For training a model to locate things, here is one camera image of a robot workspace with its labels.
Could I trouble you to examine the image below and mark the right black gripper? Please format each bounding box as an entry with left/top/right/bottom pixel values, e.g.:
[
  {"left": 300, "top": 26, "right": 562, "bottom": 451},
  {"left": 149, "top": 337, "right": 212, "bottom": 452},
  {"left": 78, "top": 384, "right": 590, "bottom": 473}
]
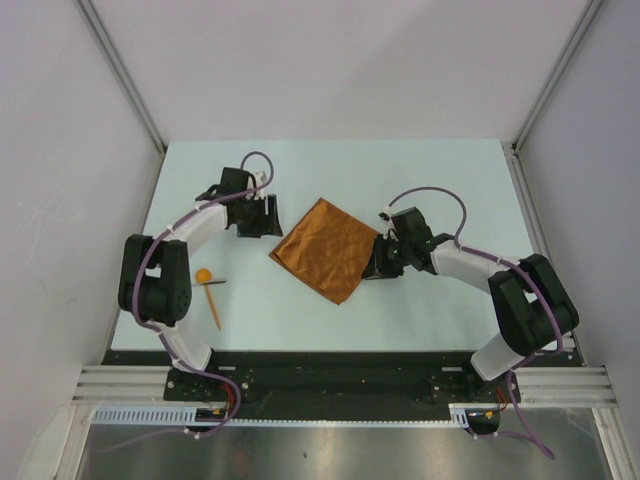
[{"left": 361, "top": 234, "right": 412, "bottom": 280}]

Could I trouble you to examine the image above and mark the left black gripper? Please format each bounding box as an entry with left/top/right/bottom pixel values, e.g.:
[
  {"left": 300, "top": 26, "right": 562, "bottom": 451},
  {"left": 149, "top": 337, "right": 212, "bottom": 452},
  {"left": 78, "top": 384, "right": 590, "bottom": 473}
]
[{"left": 235, "top": 195, "right": 282, "bottom": 239}]

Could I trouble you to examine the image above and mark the orange cloth napkin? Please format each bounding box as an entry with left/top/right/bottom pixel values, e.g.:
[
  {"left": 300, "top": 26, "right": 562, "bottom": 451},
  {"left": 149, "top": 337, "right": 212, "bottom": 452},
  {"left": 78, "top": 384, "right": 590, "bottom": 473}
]
[{"left": 269, "top": 198, "right": 378, "bottom": 305}]

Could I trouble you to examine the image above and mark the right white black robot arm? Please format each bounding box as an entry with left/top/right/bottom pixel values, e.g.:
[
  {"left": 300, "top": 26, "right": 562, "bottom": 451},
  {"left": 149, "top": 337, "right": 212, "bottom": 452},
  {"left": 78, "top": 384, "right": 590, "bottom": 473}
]
[{"left": 362, "top": 207, "right": 579, "bottom": 401}]

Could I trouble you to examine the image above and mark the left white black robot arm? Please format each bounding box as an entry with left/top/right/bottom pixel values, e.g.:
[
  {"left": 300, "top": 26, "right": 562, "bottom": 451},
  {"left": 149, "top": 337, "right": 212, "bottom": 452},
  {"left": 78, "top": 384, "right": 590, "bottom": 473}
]
[{"left": 118, "top": 167, "right": 283, "bottom": 400}]

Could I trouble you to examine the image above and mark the orange wooden spoon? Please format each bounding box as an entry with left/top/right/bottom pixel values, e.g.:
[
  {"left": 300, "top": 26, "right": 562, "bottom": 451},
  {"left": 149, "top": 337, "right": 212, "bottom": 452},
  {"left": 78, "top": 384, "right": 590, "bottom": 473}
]
[{"left": 195, "top": 268, "right": 222, "bottom": 330}]

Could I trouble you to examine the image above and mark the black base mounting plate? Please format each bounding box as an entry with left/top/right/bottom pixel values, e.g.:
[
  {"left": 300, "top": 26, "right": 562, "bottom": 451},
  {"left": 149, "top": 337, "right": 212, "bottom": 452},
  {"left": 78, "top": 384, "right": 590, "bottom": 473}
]
[{"left": 102, "top": 347, "right": 584, "bottom": 421}]

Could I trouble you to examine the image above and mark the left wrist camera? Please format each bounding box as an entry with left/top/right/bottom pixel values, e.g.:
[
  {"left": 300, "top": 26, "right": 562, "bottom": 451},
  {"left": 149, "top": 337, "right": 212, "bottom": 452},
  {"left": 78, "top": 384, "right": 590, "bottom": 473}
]
[{"left": 251, "top": 171, "right": 269, "bottom": 200}]

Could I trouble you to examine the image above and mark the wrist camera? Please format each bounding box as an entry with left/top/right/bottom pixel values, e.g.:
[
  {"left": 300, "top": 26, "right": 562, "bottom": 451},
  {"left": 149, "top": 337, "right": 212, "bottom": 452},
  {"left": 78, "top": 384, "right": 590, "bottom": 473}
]
[
  {"left": 251, "top": 171, "right": 269, "bottom": 200},
  {"left": 378, "top": 205, "right": 395, "bottom": 238}
]

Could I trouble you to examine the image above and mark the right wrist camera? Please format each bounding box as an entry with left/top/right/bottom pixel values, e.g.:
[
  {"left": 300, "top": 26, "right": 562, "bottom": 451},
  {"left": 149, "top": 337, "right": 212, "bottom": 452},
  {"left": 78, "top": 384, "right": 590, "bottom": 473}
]
[{"left": 378, "top": 205, "right": 395, "bottom": 238}]

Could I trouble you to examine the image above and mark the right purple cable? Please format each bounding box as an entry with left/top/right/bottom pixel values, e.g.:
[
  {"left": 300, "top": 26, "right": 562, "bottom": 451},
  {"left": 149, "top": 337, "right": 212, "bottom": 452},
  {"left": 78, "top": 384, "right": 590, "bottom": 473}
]
[{"left": 387, "top": 185, "right": 574, "bottom": 460}]

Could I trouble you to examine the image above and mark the purple cable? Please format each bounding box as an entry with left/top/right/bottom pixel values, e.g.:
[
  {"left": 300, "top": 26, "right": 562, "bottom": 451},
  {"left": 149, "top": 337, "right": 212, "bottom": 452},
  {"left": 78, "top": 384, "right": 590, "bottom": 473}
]
[
  {"left": 94, "top": 150, "right": 276, "bottom": 454},
  {"left": 387, "top": 185, "right": 574, "bottom": 460}
]

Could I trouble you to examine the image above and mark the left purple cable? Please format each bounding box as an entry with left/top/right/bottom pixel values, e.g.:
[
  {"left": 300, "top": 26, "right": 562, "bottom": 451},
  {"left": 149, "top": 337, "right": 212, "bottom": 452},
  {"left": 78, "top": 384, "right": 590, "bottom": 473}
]
[{"left": 94, "top": 150, "right": 276, "bottom": 454}]

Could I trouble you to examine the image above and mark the right aluminium frame rail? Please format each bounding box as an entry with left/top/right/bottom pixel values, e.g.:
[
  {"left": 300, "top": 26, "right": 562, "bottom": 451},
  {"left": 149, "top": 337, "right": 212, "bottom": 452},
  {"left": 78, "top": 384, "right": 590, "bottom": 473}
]
[{"left": 502, "top": 142, "right": 636, "bottom": 479}]

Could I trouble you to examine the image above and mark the white slotted cable duct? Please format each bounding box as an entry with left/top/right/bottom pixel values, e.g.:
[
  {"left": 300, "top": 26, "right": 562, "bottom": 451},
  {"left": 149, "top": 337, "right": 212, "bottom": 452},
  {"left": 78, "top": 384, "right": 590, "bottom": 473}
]
[{"left": 92, "top": 406, "right": 469, "bottom": 428}]

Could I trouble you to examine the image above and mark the left aluminium frame post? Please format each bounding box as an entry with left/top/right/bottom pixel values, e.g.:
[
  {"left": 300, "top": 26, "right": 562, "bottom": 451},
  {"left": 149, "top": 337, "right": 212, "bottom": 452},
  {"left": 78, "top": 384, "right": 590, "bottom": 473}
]
[{"left": 73, "top": 0, "right": 168, "bottom": 158}]

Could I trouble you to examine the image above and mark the aluminium frame post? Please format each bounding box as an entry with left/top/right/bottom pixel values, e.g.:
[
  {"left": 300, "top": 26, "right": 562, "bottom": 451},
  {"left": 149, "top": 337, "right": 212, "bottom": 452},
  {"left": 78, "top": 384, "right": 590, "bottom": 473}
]
[
  {"left": 511, "top": 0, "right": 608, "bottom": 154},
  {"left": 73, "top": 0, "right": 168, "bottom": 158}
]

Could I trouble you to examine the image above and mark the right aluminium frame post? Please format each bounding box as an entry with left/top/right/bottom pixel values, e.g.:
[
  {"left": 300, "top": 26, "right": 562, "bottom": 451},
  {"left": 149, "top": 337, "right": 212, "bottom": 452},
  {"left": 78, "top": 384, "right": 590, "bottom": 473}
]
[{"left": 511, "top": 0, "right": 608, "bottom": 154}]

